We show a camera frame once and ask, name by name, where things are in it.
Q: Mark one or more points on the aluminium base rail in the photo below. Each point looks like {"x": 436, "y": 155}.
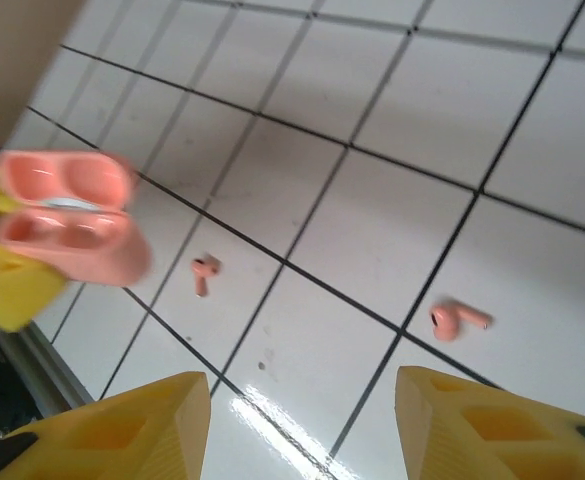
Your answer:
{"x": 47, "y": 365}

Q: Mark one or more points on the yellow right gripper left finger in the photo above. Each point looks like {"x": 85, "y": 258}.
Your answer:
{"x": 122, "y": 440}

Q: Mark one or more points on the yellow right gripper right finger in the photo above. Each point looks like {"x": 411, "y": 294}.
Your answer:
{"x": 497, "y": 440}

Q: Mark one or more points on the pink earbud charging case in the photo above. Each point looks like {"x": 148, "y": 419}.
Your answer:
{"x": 72, "y": 240}

